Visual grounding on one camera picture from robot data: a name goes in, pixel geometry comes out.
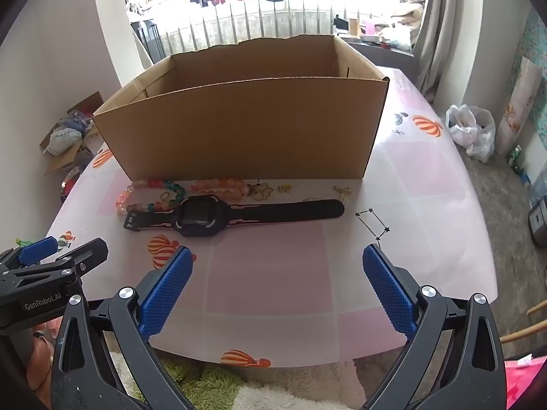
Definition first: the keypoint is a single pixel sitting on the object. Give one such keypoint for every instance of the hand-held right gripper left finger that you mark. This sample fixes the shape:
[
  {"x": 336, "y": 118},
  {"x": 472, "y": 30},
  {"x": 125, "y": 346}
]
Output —
[{"x": 164, "y": 299}]

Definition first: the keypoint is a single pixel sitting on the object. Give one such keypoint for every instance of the grey curtain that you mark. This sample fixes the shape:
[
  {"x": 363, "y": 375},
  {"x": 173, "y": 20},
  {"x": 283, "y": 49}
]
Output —
[{"x": 444, "y": 30}]

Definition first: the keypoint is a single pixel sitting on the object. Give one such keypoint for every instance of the pink floral bag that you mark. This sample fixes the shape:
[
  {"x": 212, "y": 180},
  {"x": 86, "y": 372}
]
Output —
[{"x": 523, "y": 382}]

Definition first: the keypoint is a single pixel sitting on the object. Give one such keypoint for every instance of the small silver charm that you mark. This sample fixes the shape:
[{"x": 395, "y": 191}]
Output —
[{"x": 343, "y": 192}]

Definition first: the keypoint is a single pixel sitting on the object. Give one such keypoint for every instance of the blue floral mat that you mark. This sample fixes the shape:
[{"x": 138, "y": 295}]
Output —
[{"x": 536, "y": 38}]

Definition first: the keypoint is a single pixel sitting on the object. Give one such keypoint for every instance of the green shaggy rug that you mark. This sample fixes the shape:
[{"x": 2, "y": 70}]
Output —
[{"x": 205, "y": 386}]

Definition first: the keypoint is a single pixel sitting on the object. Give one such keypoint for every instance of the rolled floral wallpaper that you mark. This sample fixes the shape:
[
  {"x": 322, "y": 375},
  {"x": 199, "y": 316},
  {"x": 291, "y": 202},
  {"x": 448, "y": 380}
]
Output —
[{"x": 519, "y": 102}]

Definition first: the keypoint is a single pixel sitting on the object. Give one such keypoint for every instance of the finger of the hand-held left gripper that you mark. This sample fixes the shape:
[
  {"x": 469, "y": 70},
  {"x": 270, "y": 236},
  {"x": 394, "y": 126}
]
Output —
[
  {"x": 40, "y": 250},
  {"x": 87, "y": 254}
]

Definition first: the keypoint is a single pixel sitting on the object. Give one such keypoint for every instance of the wooden chair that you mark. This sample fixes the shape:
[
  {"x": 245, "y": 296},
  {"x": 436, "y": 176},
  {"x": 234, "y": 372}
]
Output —
[{"x": 523, "y": 333}]

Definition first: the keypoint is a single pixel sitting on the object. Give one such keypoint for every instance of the black metal frame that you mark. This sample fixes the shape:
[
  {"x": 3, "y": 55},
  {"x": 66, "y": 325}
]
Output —
[{"x": 147, "y": 36}]

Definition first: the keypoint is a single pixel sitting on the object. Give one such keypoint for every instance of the dark cabinet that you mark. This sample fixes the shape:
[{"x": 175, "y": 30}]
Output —
[{"x": 397, "y": 62}]

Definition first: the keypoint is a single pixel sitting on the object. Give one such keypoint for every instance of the pile of household clutter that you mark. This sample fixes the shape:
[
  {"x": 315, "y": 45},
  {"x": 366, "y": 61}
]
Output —
[{"x": 406, "y": 8}]

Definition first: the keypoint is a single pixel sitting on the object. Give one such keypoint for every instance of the open carton with clutter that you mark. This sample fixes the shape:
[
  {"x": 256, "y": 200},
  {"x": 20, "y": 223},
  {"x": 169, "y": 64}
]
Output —
[{"x": 64, "y": 136}]

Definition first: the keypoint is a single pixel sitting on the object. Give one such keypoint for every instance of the balcony railing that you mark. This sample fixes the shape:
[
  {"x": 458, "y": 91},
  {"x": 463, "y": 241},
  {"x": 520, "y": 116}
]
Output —
[{"x": 239, "y": 21}]

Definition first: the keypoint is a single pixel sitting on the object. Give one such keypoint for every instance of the black smartwatch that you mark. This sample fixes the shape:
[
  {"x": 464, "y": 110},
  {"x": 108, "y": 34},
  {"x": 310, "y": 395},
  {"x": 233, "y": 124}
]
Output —
[{"x": 194, "y": 218}]

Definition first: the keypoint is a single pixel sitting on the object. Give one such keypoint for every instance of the green plastic bottle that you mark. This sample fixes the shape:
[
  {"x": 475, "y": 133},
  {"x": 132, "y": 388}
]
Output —
[{"x": 516, "y": 158}]

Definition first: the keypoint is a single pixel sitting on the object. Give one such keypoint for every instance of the gold butterfly charm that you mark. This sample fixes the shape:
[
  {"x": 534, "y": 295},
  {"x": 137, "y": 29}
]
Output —
[{"x": 285, "y": 188}]

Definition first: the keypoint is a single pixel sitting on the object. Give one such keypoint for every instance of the person's left hand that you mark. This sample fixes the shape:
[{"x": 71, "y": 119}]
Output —
[{"x": 40, "y": 363}]

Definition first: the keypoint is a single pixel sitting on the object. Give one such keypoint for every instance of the large brown cardboard box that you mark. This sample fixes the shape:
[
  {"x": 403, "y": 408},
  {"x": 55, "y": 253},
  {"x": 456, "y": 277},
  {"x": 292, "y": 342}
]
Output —
[{"x": 239, "y": 128}]

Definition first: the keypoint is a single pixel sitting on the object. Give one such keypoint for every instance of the black object on cabinet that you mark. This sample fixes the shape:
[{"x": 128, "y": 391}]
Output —
[{"x": 339, "y": 23}]

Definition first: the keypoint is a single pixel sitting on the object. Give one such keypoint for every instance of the white fluffy rug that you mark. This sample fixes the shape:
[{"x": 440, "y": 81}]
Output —
[{"x": 277, "y": 397}]

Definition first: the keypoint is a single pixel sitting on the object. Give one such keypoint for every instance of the metal basin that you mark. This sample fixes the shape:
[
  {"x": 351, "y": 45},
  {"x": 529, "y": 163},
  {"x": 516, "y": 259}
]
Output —
[{"x": 70, "y": 183}]

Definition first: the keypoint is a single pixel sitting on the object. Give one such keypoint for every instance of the white plastic bag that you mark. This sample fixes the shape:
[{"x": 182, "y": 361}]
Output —
[{"x": 466, "y": 128}]

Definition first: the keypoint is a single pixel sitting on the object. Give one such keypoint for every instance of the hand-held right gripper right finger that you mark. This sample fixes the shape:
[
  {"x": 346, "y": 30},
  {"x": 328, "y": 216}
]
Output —
[{"x": 386, "y": 290}]

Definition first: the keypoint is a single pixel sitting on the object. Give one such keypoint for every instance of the grey appliance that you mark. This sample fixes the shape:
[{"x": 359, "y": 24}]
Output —
[{"x": 538, "y": 222}]

